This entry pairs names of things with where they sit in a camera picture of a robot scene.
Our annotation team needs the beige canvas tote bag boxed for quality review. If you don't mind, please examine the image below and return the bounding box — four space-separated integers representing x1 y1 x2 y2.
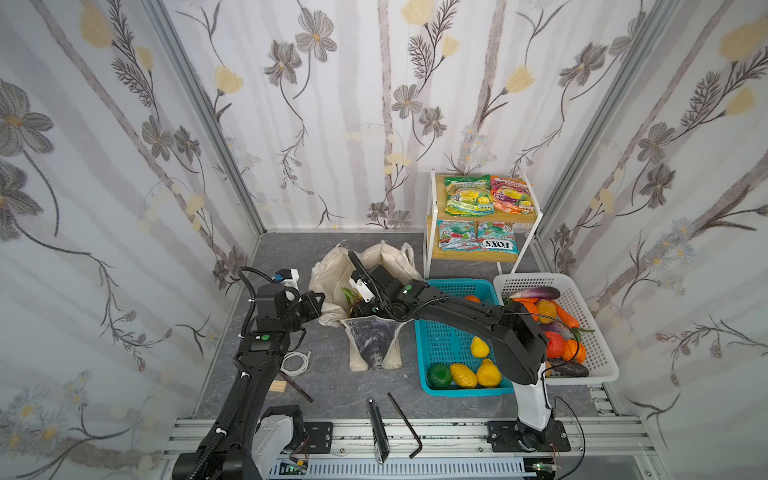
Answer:
309 241 422 371

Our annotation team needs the green candy bag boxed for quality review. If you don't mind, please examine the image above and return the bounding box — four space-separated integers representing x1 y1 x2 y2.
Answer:
443 175 495 217

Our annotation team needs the orange Fox's fruits candy bag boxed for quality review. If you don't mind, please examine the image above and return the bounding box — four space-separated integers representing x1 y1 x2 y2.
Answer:
491 176 535 215

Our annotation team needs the pink dragon fruit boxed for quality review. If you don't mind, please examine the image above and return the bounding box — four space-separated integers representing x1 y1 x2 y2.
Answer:
341 287 362 309

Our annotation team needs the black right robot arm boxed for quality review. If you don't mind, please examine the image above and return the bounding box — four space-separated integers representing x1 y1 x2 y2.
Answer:
348 251 555 452

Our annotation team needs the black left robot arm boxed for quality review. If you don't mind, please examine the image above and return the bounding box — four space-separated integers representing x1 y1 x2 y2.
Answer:
171 267 325 479

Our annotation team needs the teal candy bag left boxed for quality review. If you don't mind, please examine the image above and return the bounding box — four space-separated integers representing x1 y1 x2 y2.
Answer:
437 220 480 252

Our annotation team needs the teal Fox's candy bag right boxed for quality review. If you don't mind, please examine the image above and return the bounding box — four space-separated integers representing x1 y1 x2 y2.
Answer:
477 222 519 255

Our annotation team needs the dark thin stick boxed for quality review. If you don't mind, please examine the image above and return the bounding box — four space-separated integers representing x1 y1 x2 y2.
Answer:
279 370 314 403

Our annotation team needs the small wooden block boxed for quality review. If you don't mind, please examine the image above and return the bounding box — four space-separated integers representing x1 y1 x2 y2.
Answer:
269 380 288 394

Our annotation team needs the teal plastic basket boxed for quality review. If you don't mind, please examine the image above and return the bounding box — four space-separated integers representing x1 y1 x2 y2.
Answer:
414 278 514 398

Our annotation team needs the green round fruit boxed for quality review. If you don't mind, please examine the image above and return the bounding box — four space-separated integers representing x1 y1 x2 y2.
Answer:
427 363 453 390

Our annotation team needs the yellow pear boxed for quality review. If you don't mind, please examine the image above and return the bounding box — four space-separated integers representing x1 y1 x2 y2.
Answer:
470 336 490 359

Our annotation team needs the yellow bumpy mango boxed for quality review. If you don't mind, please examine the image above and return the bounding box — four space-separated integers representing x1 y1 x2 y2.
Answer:
449 363 478 389

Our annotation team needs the white wooden two-tier shelf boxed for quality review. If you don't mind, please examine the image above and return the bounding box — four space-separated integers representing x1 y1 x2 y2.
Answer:
423 169 543 279

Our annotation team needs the large yellow citron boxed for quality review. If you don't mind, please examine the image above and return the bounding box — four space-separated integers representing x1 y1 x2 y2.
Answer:
476 358 503 388

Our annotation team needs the black cylindrical tool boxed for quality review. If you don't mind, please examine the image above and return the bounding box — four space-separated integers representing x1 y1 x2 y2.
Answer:
367 398 390 465

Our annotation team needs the orange persimmon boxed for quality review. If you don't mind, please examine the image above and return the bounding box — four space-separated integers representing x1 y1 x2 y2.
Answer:
516 299 539 321

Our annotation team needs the black hex key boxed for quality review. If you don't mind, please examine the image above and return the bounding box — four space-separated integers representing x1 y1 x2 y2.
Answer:
387 392 423 460

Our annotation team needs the yellow bell pepper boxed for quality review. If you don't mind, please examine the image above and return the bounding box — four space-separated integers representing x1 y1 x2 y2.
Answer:
536 299 559 324

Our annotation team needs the red tomato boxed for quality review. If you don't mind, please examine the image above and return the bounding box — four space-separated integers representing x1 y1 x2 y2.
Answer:
544 331 566 359

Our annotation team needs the orange carrot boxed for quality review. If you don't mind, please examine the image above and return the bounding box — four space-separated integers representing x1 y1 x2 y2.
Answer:
553 302 581 329

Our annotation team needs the dark purple eggplant lower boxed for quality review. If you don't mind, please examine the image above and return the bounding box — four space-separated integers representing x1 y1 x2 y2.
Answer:
548 359 590 378

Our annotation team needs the small orange pumpkin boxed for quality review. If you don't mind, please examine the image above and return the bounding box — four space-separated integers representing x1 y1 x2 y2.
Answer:
561 339 587 364

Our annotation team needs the white plastic basket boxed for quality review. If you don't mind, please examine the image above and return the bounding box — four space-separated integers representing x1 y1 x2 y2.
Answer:
493 272 619 386

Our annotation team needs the white coiled cable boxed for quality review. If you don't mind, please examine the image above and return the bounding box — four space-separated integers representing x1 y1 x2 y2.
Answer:
280 350 313 377

